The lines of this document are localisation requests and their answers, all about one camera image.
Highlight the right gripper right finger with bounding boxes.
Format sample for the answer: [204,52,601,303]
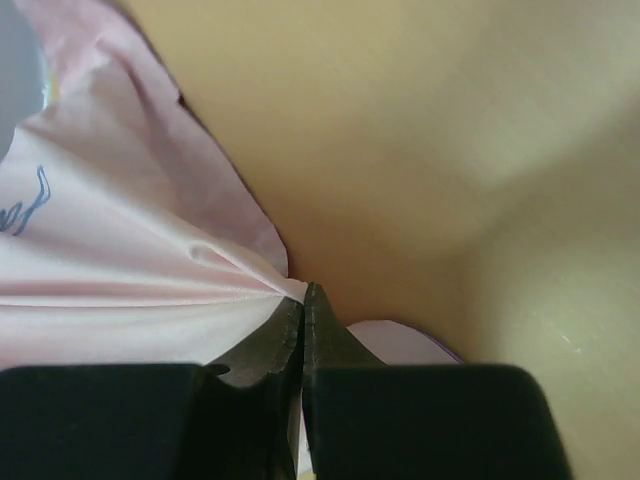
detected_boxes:
[302,284,573,479]

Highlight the purple princess pillowcase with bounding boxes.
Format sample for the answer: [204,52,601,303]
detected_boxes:
[0,0,466,480]

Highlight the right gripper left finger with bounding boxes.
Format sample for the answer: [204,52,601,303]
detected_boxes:
[1,299,303,479]

